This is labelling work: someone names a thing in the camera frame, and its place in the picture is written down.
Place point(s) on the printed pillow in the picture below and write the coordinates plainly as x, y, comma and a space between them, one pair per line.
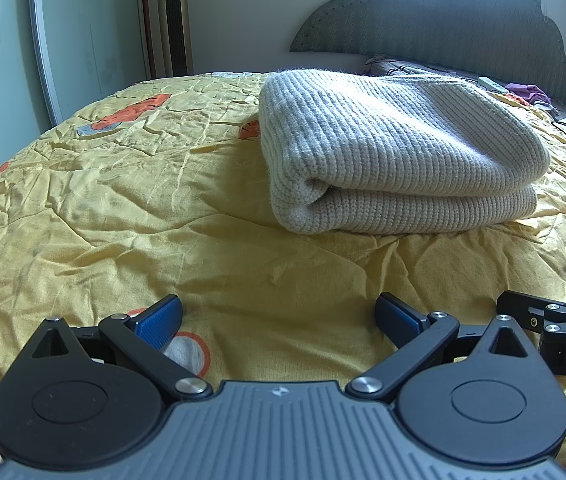
403, 66

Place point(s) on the white remote control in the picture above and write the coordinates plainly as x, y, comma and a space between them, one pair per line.
492, 84

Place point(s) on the yellow printed bedspread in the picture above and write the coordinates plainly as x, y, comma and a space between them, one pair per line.
138, 200

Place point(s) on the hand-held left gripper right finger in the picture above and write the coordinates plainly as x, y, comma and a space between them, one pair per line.
397, 319

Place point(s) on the white knit sweater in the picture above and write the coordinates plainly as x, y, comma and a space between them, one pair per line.
403, 150

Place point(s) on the grey padded headboard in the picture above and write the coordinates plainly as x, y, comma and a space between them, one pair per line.
438, 15

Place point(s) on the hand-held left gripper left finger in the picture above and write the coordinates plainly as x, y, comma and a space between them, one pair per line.
159, 321

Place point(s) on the purple cloth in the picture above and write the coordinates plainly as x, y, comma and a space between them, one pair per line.
528, 94

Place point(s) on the gold tower air conditioner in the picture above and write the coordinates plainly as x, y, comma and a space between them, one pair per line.
170, 20

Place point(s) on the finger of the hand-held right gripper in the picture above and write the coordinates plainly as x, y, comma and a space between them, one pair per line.
525, 307

